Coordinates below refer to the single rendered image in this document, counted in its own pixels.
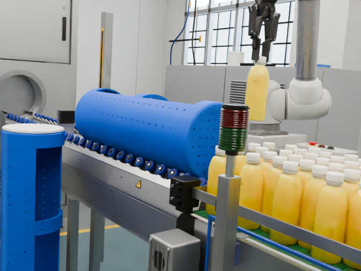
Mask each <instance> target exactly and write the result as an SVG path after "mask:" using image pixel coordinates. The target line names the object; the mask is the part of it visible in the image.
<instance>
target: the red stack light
mask: <svg viewBox="0 0 361 271"><path fill-rule="evenodd" d="M249 113H250V111H249V110H247V111H241V110H227V109H223V108H222V109H221V112H220V115H221V116H220V126H221V127H225V128H230V129H247V128H248V125H249V124H248V123H249Z"/></svg>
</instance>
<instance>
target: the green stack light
mask: <svg viewBox="0 0 361 271"><path fill-rule="evenodd" d="M247 136H248V129H230V128H225V127H221V126H220V127H219V138H218V149H220V150H224V151H231V152H244V151H246V150H247V139H248V137H247Z"/></svg>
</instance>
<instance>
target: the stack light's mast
mask: <svg viewBox="0 0 361 271"><path fill-rule="evenodd" d="M221 107H222V108H223V109H227V110H241V111H247V110H248V109H250V107H249V106H248V105H239V104H222V106H221ZM225 154H226V155H227V157H226V170H225V175H226V176H230V177H233V176H235V166H236V156H237V155H238V154H239V152H231V151H225Z"/></svg>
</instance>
